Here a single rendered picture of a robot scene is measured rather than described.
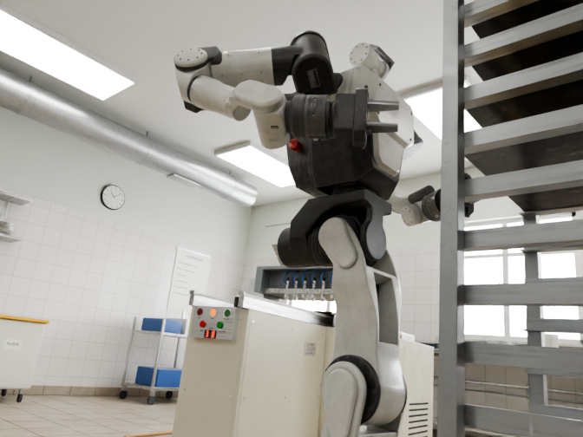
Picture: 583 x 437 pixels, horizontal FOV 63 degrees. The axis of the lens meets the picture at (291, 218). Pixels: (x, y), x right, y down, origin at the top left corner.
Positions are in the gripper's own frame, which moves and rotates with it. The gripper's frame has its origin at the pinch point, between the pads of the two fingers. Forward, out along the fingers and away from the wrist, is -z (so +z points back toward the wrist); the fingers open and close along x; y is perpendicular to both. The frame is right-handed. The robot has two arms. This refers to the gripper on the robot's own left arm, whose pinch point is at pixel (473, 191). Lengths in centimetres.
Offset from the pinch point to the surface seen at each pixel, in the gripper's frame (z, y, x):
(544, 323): -15.3, 6.1, -34.6
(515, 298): -42, -27, -36
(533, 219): -13.9, 5.7, -10.4
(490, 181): -39, -28, -17
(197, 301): 124, -52, -27
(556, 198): -24.5, 1.5, -9.1
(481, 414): -38, -29, -52
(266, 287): 185, -4, -7
